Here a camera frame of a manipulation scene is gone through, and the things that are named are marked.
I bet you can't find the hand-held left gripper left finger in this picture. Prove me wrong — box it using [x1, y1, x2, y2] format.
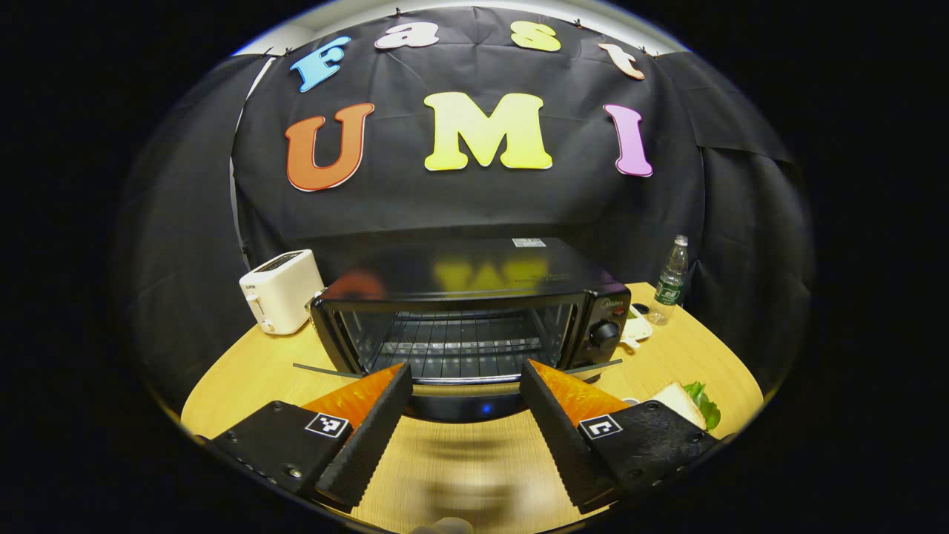
[211, 362, 414, 512]

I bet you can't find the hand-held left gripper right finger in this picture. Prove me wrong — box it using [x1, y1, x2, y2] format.
[519, 359, 720, 514]

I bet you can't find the sandwich with lettuce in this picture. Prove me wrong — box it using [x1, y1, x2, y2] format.
[651, 381, 722, 433]

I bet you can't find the black electric oven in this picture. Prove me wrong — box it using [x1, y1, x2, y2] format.
[293, 237, 632, 423]

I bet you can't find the white toaster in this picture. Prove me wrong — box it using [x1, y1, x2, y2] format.
[239, 249, 325, 335]

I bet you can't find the clear plastic water bottle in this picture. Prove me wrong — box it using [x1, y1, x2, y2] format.
[647, 235, 689, 326]

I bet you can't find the oven wire rack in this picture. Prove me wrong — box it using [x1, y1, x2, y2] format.
[367, 311, 553, 380]

